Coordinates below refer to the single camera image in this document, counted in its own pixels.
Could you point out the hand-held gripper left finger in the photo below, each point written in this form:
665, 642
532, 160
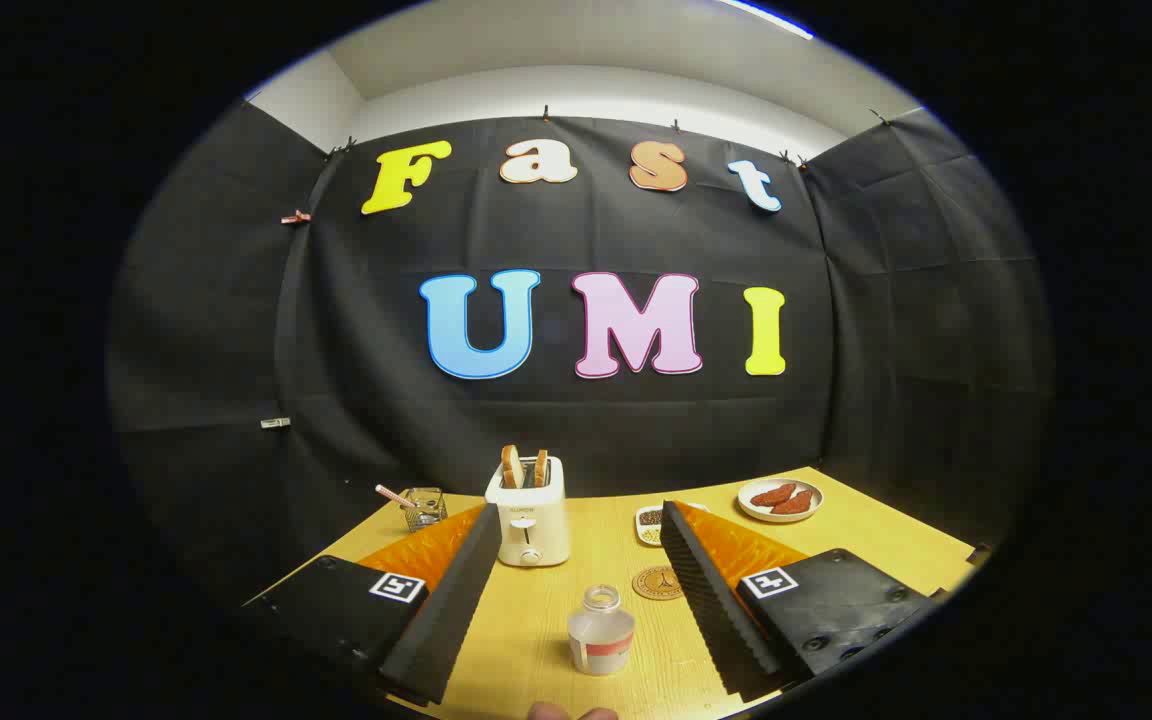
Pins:
441, 620

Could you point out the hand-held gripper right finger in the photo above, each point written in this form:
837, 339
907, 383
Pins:
716, 620

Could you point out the round cork coaster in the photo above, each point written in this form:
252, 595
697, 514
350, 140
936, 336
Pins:
658, 583

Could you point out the clear juice bottle red label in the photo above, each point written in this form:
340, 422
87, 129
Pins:
601, 640

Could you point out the small faceted glass jar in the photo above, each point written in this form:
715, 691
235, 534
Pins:
425, 510

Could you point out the white round plate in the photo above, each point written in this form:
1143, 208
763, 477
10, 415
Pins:
751, 510

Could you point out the white divided seed dish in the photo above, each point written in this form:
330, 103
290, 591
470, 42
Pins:
649, 525

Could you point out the white toaster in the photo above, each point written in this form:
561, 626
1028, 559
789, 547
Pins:
528, 520

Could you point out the pink striped straw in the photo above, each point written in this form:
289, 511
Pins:
391, 494

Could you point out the red meat piece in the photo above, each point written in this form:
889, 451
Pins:
773, 494
794, 503

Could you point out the wooden table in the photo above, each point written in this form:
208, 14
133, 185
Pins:
596, 545

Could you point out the toast bread slice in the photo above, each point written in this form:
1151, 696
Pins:
541, 468
512, 468

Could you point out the black backdrop cloth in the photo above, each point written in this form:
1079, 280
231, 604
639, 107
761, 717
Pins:
586, 430

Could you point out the orange cloth clip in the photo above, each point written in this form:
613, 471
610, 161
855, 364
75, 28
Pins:
295, 216

